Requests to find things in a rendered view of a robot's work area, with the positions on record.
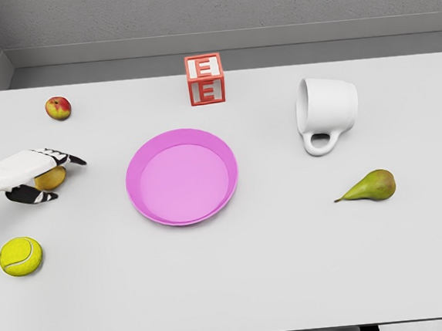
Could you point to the white mug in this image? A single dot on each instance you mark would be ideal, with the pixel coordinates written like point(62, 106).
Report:
point(326, 106)

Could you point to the yellow lemon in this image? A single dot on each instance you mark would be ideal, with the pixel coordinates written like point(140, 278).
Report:
point(52, 178)

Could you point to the green pear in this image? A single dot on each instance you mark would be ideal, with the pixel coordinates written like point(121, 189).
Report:
point(374, 187)

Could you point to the pink plate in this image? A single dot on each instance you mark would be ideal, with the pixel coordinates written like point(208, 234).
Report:
point(183, 178)

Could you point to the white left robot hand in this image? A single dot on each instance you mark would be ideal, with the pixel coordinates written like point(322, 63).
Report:
point(16, 168)

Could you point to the red yellow apple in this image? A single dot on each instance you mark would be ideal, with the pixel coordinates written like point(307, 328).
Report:
point(58, 108)

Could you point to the yellow tennis ball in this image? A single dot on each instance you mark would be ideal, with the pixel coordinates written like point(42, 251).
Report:
point(20, 256)

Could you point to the red letter block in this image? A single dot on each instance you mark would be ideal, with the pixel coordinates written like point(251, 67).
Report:
point(205, 79)

